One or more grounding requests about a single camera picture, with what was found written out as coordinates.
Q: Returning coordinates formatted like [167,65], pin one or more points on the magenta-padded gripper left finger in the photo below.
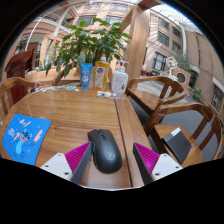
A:
[58,165]

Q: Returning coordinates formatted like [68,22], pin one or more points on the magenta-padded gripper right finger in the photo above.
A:
[163,165]

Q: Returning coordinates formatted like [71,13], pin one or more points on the black computer mouse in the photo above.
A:
[106,153]

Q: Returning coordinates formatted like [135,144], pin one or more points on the blue cartoon mouse pad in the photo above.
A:
[23,140]

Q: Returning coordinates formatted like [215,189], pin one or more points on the black notebook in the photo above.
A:
[178,145]

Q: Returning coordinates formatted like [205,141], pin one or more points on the wooden armchair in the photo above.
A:
[176,108]
[65,80]
[150,100]
[13,83]

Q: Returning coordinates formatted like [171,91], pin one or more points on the small white packet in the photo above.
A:
[103,94]

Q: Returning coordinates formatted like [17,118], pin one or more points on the long wooden planter box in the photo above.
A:
[36,76]

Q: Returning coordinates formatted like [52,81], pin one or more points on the blue tube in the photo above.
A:
[86,76]

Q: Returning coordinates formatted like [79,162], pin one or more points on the white pump bottle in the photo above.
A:
[119,81]

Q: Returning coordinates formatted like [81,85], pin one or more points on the white sculpture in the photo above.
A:
[171,65]

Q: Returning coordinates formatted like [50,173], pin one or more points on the green plant in white pot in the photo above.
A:
[90,40]

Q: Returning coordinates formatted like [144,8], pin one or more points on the dark red wooden pedestal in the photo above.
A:
[18,68]

